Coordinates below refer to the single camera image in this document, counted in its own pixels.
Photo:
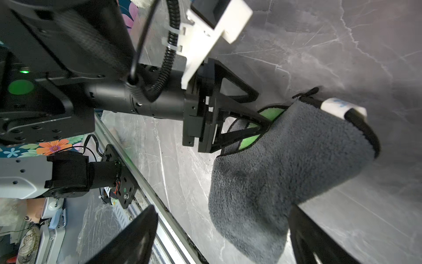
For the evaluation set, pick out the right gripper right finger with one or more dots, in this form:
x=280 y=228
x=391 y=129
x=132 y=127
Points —
x=311 y=244

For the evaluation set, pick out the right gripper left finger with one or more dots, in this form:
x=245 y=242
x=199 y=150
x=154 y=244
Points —
x=134 y=244

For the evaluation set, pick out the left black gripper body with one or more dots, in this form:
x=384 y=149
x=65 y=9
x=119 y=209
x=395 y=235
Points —
x=197 y=119

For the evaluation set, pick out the grey microfibre cloth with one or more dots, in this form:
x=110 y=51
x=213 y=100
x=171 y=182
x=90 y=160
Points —
x=311 y=147

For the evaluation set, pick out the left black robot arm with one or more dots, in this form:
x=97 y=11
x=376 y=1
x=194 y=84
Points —
x=62 y=60

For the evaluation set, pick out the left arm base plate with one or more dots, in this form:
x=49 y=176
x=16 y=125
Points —
x=124 y=186

